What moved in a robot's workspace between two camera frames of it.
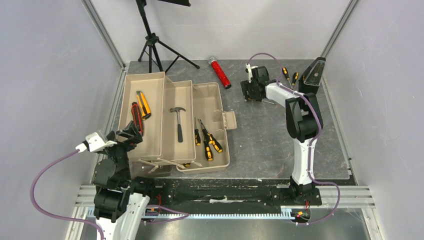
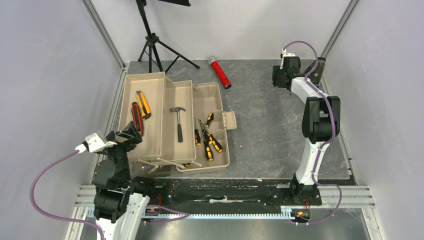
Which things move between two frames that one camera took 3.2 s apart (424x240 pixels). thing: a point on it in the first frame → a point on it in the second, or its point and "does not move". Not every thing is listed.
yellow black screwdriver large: (217, 146) does not move
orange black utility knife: (144, 106) does not move
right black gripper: (248, 90) → (278, 78)
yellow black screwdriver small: (197, 137) does not move
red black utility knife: (137, 118) does not move
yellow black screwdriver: (266, 101) → (210, 117)
